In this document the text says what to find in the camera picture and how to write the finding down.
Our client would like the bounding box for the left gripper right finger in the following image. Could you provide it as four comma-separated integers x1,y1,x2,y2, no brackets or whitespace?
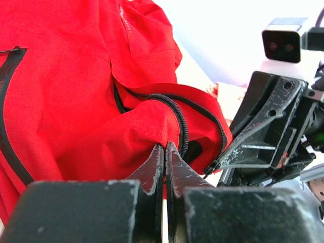
166,143,323,242

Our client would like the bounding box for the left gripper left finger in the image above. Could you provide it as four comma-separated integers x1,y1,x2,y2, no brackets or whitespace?
1,145,164,242

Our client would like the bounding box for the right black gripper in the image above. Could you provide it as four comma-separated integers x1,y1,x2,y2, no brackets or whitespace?
217,71,323,186

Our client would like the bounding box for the red zip jacket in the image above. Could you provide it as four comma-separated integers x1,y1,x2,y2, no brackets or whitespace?
1,1,232,224

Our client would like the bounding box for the pink plastic basket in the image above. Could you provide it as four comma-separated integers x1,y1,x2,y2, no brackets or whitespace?
308,177,324,220

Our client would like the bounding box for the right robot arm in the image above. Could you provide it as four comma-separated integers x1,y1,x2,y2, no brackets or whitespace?
218,71,323,186

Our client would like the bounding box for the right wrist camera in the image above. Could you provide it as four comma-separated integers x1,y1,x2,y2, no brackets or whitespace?
262,17,323,63

